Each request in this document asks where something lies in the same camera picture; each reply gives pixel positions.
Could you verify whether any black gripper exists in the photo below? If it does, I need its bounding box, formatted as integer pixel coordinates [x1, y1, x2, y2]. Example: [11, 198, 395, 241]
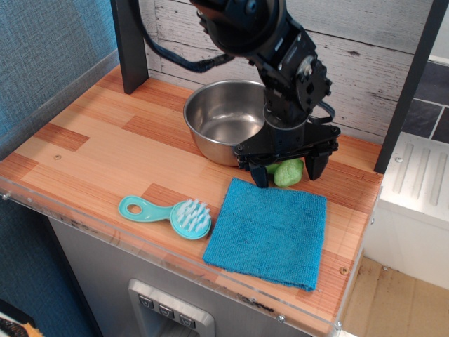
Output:
[234, 122, 340, 188]

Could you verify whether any green toy broccoli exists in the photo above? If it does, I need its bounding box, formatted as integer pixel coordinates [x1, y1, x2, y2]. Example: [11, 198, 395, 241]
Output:
[266, 159, 304, 187]

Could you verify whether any silver metal bowl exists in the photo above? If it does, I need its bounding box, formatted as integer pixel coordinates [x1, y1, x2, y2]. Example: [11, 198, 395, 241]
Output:
[182, 79, 290, 167]

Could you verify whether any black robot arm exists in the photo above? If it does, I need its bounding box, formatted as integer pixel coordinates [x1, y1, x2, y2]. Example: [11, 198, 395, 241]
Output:
[193, 1, 340, 187]

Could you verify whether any blue folded cloth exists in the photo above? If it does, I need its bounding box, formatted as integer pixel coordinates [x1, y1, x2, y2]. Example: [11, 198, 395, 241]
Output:
[203, 178, 327, 291]

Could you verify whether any teal dish brush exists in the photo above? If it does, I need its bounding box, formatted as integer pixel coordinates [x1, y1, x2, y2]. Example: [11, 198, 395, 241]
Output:
[118, 196, 212, 240]

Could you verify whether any white grooved drainboard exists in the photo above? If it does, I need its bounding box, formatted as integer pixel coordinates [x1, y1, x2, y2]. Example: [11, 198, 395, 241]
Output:
[380, 132, 448, 221]

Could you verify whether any silver dispenser button panel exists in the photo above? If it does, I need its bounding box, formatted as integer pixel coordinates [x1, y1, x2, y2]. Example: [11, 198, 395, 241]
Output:
[128, 279, 215, 336]

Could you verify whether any clear acrylic edge guard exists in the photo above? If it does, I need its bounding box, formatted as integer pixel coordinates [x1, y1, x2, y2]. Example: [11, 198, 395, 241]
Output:
[1, 178, 371, 336]

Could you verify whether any orange object bottom corner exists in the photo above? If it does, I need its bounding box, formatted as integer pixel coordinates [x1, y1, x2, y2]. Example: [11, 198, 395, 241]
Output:
[1, 312, 43, 337]

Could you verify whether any black braided cable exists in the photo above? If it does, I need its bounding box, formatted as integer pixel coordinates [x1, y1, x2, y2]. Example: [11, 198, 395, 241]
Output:
[131, 0, 232, 74]

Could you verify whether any dark right cabinet post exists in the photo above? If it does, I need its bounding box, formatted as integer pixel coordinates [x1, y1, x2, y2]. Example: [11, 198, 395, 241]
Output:
[374, 0, 448, 174]

